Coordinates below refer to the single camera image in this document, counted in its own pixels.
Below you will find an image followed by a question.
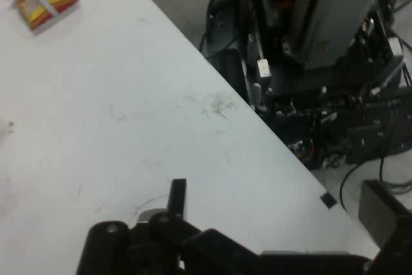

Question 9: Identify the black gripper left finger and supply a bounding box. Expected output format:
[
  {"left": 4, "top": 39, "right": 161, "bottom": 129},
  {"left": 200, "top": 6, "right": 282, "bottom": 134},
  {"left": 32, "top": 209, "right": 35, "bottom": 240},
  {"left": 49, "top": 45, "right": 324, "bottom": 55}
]
[{"left": 75, "top": 178, "right": 262, "bottom": 275}]

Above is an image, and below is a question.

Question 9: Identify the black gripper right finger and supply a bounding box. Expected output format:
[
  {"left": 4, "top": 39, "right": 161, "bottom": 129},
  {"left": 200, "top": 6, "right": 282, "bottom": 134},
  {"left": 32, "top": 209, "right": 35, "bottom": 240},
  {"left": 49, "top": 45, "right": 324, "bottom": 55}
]
[{"left": 358, "top": 179, "right": 412, "bottom": 275}]

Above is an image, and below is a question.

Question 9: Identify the black tape piece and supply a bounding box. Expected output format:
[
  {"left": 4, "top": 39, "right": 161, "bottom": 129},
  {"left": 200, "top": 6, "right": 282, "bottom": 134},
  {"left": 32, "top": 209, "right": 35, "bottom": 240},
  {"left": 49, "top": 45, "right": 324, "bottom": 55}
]
[{"left": 319, "top": 192, "right": 338, "bottom": 209}]

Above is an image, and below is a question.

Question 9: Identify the black floor cable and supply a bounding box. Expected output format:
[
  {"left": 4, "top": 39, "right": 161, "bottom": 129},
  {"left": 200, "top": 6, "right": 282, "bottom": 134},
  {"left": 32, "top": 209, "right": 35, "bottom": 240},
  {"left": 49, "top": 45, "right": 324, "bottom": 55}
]
[{"left": 339, "top": 155, "right": 387, "bottom": 212}]

